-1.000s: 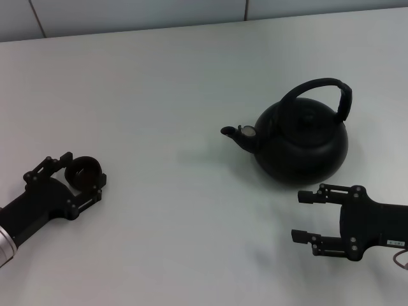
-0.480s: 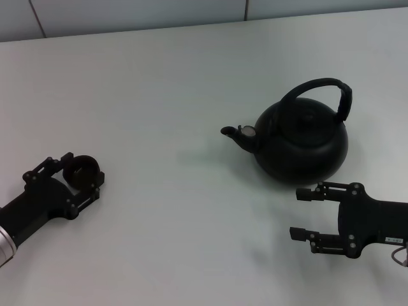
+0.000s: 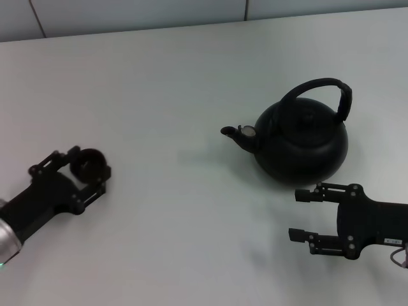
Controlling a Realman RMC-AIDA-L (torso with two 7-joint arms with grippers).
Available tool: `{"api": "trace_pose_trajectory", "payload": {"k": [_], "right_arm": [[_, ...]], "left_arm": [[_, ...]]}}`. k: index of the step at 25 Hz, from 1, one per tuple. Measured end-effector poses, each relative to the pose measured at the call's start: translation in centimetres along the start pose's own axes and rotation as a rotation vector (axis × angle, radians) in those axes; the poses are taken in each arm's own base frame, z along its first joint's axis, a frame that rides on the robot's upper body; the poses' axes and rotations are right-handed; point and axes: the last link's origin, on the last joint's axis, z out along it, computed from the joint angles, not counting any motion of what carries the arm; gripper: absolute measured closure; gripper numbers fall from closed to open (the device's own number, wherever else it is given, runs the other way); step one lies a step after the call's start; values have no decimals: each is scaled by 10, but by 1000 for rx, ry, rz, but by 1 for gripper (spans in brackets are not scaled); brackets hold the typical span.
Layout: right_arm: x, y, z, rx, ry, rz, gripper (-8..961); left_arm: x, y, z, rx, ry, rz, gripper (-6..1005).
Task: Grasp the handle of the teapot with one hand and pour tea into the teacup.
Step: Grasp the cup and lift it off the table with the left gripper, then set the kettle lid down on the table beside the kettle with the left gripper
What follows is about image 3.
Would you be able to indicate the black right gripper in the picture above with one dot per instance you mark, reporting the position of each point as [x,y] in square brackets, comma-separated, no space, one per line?
[373,223]

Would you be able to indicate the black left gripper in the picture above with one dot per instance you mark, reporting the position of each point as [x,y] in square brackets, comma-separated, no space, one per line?
[48,197]

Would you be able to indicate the small dark brown teacup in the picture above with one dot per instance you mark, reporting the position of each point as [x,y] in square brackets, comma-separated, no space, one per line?
[89,161]

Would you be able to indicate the black round teapot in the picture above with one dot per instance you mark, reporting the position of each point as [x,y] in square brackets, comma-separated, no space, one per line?
[303,150]

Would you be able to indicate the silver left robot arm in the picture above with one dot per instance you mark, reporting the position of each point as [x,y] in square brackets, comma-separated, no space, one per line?
[6,236]

